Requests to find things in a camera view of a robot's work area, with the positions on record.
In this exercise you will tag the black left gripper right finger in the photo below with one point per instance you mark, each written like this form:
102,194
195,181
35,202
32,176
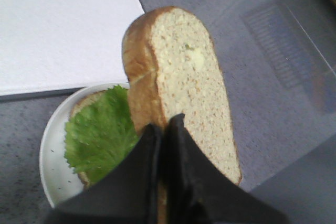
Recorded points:
197,192

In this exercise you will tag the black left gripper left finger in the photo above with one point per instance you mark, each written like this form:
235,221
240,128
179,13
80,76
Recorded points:
128,194

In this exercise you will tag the green lettuce leaf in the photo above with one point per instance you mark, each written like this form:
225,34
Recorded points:
101,135

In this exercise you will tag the bread slice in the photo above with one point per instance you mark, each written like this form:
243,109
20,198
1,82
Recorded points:
170,61
84,102

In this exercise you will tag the white round plate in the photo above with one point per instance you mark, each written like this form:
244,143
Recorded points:
58,179

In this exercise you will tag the white cutting board grey rim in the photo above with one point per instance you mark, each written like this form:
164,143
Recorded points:
51,45

